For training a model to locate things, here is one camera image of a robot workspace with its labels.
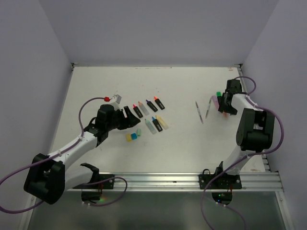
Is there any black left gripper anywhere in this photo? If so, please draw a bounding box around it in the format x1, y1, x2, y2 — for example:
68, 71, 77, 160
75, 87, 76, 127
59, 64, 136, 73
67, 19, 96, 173
106, 106, 140, 131

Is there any mint green highlighter cap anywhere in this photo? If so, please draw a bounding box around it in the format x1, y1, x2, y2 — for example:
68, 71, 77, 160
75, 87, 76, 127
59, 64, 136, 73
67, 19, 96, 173
136, 128, 142, 137

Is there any blue highlighter cap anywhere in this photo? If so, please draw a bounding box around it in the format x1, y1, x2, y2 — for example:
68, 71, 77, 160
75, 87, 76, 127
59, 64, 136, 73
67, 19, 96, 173
131, 133, 137, 140

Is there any lilac pastel highlighter pen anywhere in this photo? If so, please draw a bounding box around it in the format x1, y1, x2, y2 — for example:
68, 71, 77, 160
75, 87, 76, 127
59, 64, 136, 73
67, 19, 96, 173
211, 95, 219, 110

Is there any black pink highlighter pen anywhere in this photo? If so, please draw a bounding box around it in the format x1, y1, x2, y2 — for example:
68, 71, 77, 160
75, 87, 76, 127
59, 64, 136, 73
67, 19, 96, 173
133, 104, 143, 118

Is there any mint green highlighter pen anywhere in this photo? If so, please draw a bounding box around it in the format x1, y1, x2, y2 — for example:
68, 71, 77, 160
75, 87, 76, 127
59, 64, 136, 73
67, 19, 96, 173
145, 119, 156, 134

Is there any blue highlighter pen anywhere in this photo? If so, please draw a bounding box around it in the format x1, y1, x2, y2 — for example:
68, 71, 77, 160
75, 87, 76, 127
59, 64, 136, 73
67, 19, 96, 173
152, 117, 163, 132

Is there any thin grey marker pen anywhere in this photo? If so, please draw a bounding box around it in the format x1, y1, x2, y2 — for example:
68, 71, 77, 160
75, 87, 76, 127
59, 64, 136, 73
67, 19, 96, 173
195, 101, 203, 124

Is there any purple black highlighter pen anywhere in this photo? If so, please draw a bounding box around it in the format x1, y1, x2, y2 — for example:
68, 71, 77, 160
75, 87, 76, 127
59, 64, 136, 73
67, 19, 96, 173
146, 100, 158, 112

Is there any yellow pastel highlighter pen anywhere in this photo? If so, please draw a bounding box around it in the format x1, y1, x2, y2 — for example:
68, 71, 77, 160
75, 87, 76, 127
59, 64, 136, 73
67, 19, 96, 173
156, 115, 169, 129

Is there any orange black highlighter pen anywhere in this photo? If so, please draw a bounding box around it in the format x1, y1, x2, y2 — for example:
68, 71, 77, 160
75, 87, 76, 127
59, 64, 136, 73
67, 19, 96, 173
154, 97, 165, 110

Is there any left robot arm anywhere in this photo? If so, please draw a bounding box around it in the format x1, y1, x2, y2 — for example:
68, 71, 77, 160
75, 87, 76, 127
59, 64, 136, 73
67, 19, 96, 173
24, 104, 140, 205

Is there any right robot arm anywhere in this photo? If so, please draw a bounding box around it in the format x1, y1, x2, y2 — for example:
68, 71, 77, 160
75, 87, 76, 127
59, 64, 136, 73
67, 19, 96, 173
213, 79, 275, 188

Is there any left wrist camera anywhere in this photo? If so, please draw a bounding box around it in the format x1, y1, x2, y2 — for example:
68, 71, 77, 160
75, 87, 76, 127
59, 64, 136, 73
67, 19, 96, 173
110, 94, 122, 110

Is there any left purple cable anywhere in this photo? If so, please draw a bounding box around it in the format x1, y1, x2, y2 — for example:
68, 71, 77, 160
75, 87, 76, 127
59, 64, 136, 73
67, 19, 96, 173
0, 95, 128, 213

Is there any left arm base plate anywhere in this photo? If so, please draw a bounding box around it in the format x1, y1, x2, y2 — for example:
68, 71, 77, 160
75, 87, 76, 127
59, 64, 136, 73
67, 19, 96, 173
71, 173, 115, 190

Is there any aluminium right side rail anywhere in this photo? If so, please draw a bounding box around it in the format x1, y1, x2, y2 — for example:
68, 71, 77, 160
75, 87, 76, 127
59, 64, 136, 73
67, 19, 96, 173
223, 70, 275, 174

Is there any aluminium rail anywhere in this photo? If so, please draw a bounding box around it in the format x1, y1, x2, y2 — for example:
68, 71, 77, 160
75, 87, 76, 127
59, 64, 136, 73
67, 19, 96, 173
31, 172, 285, 192
223, 70, 275, 174

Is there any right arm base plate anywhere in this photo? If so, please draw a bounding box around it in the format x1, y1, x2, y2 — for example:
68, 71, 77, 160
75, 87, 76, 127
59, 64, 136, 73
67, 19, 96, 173
198, 173, 242, 190

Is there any aluminium front rail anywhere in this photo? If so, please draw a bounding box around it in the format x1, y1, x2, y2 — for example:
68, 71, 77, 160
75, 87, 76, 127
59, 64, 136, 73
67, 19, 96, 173
31, 172, 285, 192

